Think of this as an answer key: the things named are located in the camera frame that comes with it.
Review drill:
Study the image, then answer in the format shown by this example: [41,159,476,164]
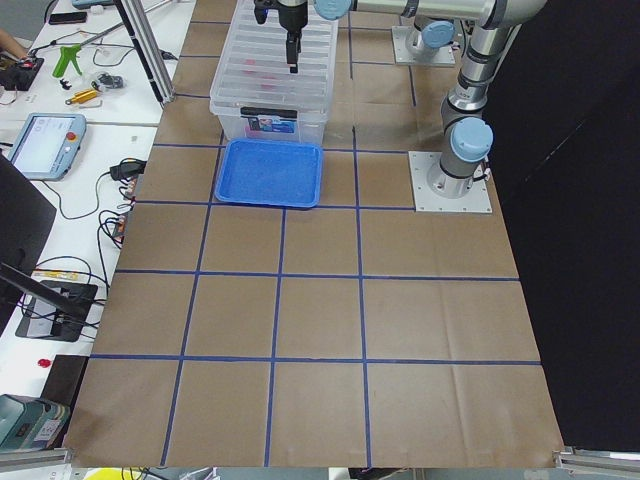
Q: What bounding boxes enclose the green handled reacher grabber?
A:
[29,23,123,79]

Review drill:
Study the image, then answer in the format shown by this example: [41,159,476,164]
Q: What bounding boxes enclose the blue plastic tray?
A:
[215,138,324,209]

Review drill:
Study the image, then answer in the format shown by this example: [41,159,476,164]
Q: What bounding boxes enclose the aluminium frame post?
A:
[114,0,175,106]

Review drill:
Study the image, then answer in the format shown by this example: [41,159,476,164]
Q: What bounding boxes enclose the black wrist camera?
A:
[254,0,274,25]

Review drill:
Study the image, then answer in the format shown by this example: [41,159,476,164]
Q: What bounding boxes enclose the teach pendant tablet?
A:
[8,113,87,181]

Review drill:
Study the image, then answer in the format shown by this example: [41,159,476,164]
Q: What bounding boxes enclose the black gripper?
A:
[277,0,306,74]

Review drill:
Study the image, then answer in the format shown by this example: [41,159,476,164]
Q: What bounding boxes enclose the black monitor stand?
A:
[1,158,98,342]

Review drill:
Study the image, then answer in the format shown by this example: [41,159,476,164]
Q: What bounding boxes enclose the clear plastic storage box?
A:
[210,1,338,145]

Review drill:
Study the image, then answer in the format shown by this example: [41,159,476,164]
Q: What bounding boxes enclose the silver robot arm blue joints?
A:
[314,1,545,199]

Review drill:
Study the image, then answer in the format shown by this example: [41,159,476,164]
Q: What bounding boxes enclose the black smartphone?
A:
[48,11,88,25]

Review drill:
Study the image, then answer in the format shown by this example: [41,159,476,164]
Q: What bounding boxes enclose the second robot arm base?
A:
[391,19,456,68]

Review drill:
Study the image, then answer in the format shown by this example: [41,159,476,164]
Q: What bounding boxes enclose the black power adapter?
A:
[109,159,147,181]

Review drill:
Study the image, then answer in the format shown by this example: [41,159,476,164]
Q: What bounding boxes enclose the gold metal cylinder tool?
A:
[65,89,103,108]

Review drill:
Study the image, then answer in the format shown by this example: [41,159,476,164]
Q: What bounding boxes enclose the black controller box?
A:
[1,58,44,92]

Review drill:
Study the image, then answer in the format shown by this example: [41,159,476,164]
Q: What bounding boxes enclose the bagged black parts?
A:
[91,72,125,92]

